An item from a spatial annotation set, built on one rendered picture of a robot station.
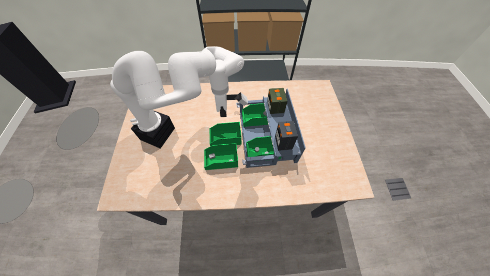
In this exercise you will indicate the green bin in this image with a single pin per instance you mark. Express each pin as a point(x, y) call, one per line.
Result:
point(223, 153)
point(225, 133)
point(263, 143)
point(252, 115)

